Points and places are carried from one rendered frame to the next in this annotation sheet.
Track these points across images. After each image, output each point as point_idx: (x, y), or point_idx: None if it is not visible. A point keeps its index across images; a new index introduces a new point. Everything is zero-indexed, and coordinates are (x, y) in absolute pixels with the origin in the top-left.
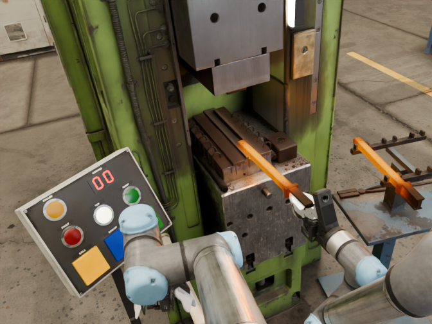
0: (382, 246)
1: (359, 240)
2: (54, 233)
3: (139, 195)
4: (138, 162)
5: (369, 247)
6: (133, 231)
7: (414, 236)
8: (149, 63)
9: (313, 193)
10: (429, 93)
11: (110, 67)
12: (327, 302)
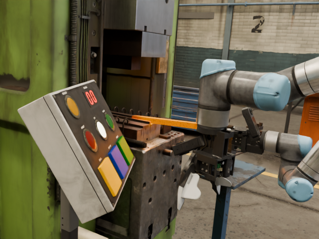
0: (224, 205)
1: (177, 235)
2: (79, 131)
3: (113, 123)
4: None
5: (188, 238)
6: (230, 66)
7: (209, 223)
8: (86, 23)
9: (242, 110)
10: None
11: (60, 14)
12: (290, 172)
